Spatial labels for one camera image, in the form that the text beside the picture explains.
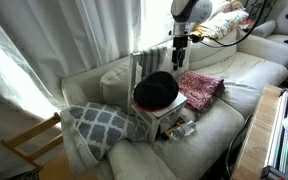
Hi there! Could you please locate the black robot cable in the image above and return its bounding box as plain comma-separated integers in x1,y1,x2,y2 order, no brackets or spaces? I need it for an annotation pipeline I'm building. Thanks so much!
190,0,268,48

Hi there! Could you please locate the grey white patterned pillow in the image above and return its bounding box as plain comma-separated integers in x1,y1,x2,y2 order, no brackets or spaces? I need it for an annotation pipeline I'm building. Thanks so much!
60,102,149,173

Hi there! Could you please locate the white curtain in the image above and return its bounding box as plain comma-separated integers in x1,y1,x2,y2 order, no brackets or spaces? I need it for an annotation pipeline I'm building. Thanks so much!
0,0,173,180

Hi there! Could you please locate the striped cloth on chair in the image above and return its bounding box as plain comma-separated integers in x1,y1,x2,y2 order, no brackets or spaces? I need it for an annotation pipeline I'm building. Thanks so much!
139,46,167,77

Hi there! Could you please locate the light wooden table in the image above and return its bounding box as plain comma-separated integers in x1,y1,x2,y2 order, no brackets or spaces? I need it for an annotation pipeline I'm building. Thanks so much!
231,84,281,180

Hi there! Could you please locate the cream back cushion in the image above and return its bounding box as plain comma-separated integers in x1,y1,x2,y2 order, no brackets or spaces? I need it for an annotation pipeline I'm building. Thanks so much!
100,62,129,110

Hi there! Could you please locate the cream fabric sofa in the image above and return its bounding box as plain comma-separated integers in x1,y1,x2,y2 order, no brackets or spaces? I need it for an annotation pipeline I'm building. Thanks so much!
60,25,288,180

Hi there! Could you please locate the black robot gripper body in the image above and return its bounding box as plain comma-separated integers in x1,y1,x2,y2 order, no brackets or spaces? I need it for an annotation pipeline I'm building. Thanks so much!
172,36,188,70

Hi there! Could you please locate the red patterned folded blanket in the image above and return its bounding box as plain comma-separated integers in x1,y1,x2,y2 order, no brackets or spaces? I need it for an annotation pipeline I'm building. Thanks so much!
177,71,225,112

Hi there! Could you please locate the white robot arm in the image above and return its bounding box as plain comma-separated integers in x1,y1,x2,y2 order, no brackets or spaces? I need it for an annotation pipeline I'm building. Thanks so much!
171,0,212,70

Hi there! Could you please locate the clear plastic water bottle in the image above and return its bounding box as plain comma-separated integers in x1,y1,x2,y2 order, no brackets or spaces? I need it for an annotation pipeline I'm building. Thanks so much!
170,121,196,140

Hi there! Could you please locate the wooden folding chair frame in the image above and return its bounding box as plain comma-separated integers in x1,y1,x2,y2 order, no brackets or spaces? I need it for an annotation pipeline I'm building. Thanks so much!
0,113,63,169

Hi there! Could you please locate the red sequin hat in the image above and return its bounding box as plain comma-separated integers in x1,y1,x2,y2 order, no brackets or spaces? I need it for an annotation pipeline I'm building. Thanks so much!
135,103,170,112

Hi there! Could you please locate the yellow black object under chair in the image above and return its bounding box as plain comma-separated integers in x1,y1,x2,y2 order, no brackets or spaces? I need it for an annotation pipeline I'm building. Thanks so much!
160,117,185,140

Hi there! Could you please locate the dark grey fedora hat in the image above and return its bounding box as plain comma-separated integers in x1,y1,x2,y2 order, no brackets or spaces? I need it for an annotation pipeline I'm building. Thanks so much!
134,71,179,104

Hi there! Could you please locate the floral cushion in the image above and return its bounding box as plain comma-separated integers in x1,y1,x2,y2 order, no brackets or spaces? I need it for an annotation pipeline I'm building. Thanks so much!
192,10,249,39

